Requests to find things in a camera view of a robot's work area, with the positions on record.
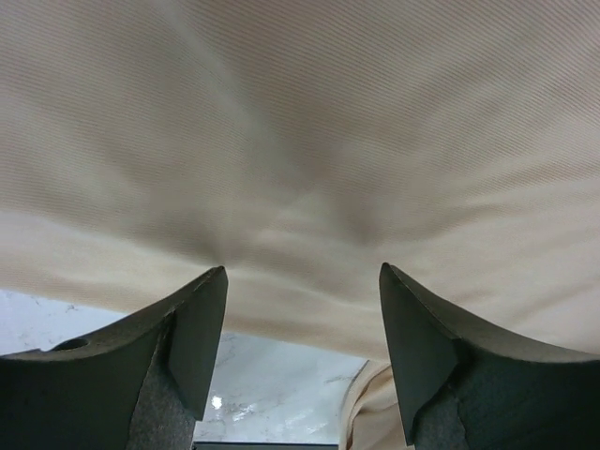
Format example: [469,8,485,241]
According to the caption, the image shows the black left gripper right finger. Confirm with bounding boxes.
[379,264,599,449]

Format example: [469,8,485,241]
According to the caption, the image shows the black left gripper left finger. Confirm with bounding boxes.
[1,267,228,449]

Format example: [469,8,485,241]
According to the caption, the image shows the beige trousers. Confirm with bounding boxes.
[1,1,599,449]

